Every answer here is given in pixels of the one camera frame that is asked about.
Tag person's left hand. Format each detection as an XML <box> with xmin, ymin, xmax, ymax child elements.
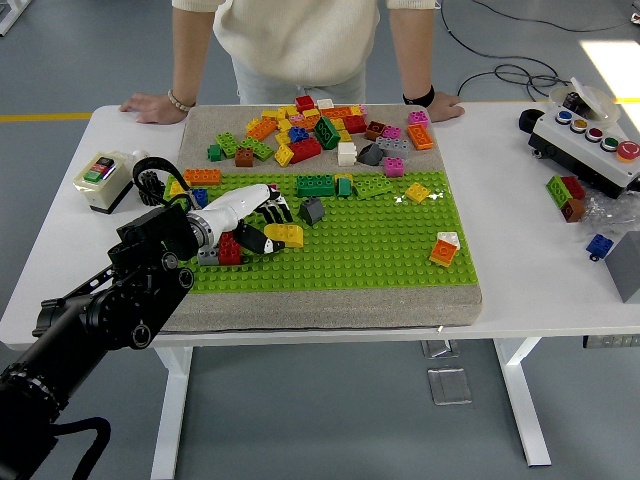
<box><xmin>428</xmin><ymin>92</ymin><xmax>466</xmax><ymax>123</ymax></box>

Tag person's right hand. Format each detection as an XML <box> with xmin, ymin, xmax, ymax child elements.
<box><xmin>118</xmin><ymin>92</ymin><xmax>175</xmax><ymax>125</ymax></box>

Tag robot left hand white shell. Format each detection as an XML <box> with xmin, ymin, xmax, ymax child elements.
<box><xmin>197</xmin><ymin>183</ymin><xmax>295</xmax><ymax>259</ymax></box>

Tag dark grey sloped brick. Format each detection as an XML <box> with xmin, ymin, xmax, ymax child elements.
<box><xmin>298</xmin><ymin>196</ymin><xmax>326</xmax><ymax>226</ymax></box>
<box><xmin>357</xmin><ymin>143</ymin><xmax>385</xmax><ymax>166</ymax></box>

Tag green studded baseplate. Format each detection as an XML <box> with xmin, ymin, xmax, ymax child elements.
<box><xmin>167</xmin><ymin>170</ymin><xmax>480</xmax><ymax>294</ymax></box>

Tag lime green eight-stud brick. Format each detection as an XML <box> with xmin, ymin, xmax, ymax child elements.
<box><xmin>238</xmin><ymin>137</ymin><xmax>275</xmax><ymax>162</ymax></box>
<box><xmin>545</xmin><ymin>175</ymin><xmax>571</xmax><ymax>209</ymax></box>
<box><xmin>215</xmin><ymin>131</ymin><xmax>247</xmax><ymax>159</ymax></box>

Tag dark green eight-stud brick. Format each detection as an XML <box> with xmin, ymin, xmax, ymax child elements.
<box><xmin>313</xmin><ymin>115</ymin><xmax>343</xmax><ymax>150</ymax></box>
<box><xmin>296</xmin><ymin>173</ymin><xmax>337</xmax><ymax>198</ymax></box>

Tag lime green flat plate brick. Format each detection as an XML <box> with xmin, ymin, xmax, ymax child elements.
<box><xmin>353</xmin><ymin>175</ymin><xmax>396</xmax><ymax>201</ymax></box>

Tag orange four-stud brick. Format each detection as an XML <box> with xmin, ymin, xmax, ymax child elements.
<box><xmin>429</xmin><ymin>239</ymin><xmax>459</xmax><ymax>268</ymax></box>

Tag red building brick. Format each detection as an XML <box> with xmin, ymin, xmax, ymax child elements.
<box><xmin>560</xmin><ymin>175</ymin><xmax>587</xmax><ymax>201</ymax></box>

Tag black wristband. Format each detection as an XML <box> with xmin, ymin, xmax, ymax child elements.
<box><xmin>402</xmin><ymin>84</ymin><xmax>436</xmax><ymax>107</ymax></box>

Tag black gear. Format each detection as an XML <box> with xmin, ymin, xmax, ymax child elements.
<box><xmin>137</xmin><ymin>169</ymin><xmax>167</xmax><ymax>206</ymax></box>

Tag grey-brown cushion mat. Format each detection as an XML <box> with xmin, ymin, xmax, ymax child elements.
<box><xmin>159</xmin><ymin>103</ymin><xmax>485</xmax><ymax>334</ymax></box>

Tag white push-button control box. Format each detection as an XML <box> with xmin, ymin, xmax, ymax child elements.
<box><xmin>529</xmin><ymin>106</ymin><xmax>640</xmax><ymax>201</ymax></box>

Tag round translucent lidded container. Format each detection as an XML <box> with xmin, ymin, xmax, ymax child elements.
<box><xmin>548</xmin><ymin>77</ymin><xmax>621</xmax><ymax>126</ymax></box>

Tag person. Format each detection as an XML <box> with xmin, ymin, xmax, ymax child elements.
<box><xmin>171</xmin><ymin>0</ymin><xmax>436</xmax><ymax>105</ymax></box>

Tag clear plastic bag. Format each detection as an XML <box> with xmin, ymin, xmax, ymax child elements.
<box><xmin>582</xmin><ymin>192</ymin><xmax>640</xmax><ymax>236</ymax></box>

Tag white table leg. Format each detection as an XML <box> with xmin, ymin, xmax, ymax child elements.
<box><xmin>149</xmin><ymin>345</ymin><xmax>195</xmax><ymax>480</ymax></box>
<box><xmin>492</xmin><ymin>337</ymin><xmax>552</xmax><ymax>469</ymax></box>

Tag clear floor socket cover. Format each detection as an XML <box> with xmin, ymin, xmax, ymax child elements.
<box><xmin>426</xmin><ymin>367</ymin><xmax>474</xmax><ymax>406</ymax></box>
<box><xmin>421</xmin><ymin>338</ymin><xmax>464</xmax><ymax>359</ymax></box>

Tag grey box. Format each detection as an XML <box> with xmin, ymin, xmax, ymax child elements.
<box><xmin>603</xmin><ymin>230</ymin><xmax>640</xmax><ymax>305</ymax></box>

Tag under-table control panel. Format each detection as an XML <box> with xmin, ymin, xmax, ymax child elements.
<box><xmin>582</xmin><ymin>333</ymin><xmax>640</xmax><ymax>351</ymax></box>

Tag bead bracelet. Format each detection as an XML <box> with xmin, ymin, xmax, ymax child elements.
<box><xmin>167</xmin><ymin>88</ymin><xmax>197</xmax><ymax>112</ymax></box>

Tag black ring roll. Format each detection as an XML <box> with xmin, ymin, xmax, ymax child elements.
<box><xmin>518</xmin><ymin>108</ymin><xmax>550</xmax><ymax>135</ymax></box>

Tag cream switch box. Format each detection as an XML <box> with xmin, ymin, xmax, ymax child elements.
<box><xmin>73</xmin><ymin>151</ymin><xmax>135</xmax><ymax>216</ymax></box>

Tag white furniture frame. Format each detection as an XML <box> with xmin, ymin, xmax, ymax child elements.
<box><xmin>0</xmin><ymin>0</ymin><xmax>26</xmax><ymax>37</ymax></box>

